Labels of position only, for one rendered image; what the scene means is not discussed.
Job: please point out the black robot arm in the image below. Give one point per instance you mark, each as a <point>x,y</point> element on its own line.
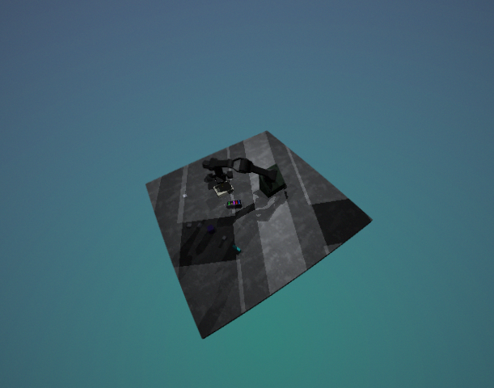
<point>246,166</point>

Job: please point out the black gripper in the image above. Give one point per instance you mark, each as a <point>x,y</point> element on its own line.
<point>229,175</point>

